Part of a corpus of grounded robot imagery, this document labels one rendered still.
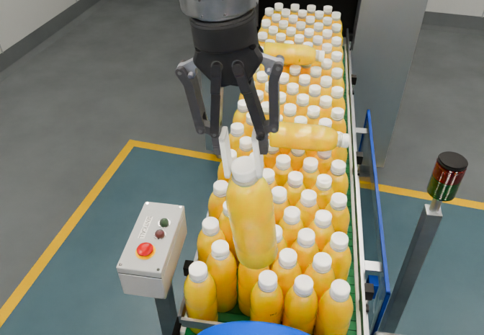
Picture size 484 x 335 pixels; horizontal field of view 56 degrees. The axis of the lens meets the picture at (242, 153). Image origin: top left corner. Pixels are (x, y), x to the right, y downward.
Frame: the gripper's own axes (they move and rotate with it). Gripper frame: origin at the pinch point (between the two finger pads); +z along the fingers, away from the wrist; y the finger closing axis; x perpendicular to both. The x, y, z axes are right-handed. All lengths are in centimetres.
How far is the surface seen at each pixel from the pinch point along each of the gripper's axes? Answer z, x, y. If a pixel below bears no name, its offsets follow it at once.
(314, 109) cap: 38, 72, 9
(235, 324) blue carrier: 28.0, -8.9, -3.1
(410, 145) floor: 153, 209, 70
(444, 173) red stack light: 30, 32, 37
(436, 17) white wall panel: 143, 405, 123
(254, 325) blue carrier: 27.5, -9.2, 0.1
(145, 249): 35.8, 12.7, -27.3
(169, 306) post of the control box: 63, 17, -29
